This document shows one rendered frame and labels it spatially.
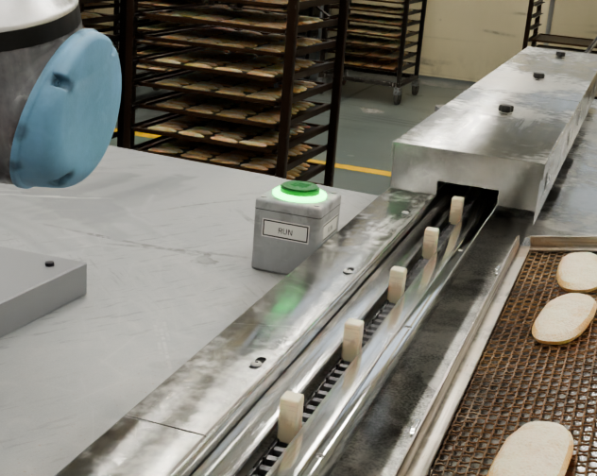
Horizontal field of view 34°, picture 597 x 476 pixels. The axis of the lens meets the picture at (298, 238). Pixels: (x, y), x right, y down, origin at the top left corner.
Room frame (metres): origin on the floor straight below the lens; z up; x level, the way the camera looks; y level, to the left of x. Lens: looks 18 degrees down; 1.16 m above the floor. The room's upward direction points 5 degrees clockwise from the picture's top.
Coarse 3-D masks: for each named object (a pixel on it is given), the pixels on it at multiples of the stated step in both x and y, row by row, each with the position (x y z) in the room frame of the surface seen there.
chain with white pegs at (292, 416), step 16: (592, 48) 3.26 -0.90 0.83; (480, 192) 1.23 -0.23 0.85; (464, 208) 1.18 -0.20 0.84; (448, 224) 1.09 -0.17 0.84; (432, 240) 0.97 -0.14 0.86; (400, 272) 0.83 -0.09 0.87; (416, 272) 0.92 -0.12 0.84; (400, 288) 0.83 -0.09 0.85; (384, 304) 0.82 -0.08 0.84; (352, 320) 0.71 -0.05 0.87; (352, 336) 0.70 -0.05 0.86; (368, 336) 0.75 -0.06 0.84; (352, 352) 0.70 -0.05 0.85; (336, 368) 0.69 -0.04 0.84; (320, 384) 0.65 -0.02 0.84; (288, 400) 0.57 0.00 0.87; (320, 400) 0.63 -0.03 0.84; (288, 416) 0.57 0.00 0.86; (304, 416) 0.61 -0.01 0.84; (288, 432) 0.57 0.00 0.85; (272, 448) 0.56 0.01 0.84; (256, 464) 0.54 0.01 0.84; (272, 464) 0.55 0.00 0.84
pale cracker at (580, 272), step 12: (576, 252) 0.82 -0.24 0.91; (588, 252) 0.82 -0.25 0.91; (564, 264) 0.78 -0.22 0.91; (576, 264) 0.78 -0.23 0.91; (588, 264) 0.78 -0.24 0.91; (564, 276) 0.76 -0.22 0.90; (576, 276) 0.75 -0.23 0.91; (588, 276) 0.75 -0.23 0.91; (564, 288) 0.74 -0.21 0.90; (576, 288) 0.73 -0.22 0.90; (588, 288) 0.73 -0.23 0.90
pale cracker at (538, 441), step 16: (528, 432) 0.48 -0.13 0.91; (544, 432) 0.48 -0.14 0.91; (560, 432) 0.48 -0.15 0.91; (512, 448) 0.46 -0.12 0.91; (528, 448) 0.46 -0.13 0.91; (544, 448) 0.46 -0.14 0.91; (560, 448) 0.46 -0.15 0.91; (496, 464) 0.45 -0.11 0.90; (512, 464) 0.45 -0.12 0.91; (528, 464) 0.45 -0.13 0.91; (544, 464) 0.45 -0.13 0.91; (560, 464) 0.45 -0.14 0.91
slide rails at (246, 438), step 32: (448, 192) 1.21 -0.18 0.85; (448, 256) 0.95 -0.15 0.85; (384, 288) 0.84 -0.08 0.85; (416, 288) 0.85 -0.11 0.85; (384, 320) 0.76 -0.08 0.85; (320, 352) 0.69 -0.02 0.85; (288, 384) 0.63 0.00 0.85; (352, 384) 0.64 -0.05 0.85; (256, 416) 0.58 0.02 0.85; (320, 416) 0.59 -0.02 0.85; (224, 448) 0.54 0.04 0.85; (256, 448) 0.54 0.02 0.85; (288, 448) 0.54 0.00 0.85
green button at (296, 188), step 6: (294, 180) 0.99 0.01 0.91; (282, 186) 0.96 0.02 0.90; (288, 186) 0.96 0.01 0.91; (294, 186) 0.96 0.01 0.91; (300, 186) 0.96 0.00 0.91; (306, 186) 0.97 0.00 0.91; (312, 186) 0.97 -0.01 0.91; (282, 192) 0.96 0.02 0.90; (288, 192) 0.95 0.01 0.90; (294, 192) 0.95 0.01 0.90; (300, 192) 0.95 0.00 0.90; (306, 192) 0.95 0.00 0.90; (312, 192) 0.95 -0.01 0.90; (318, 192) 0.96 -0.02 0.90
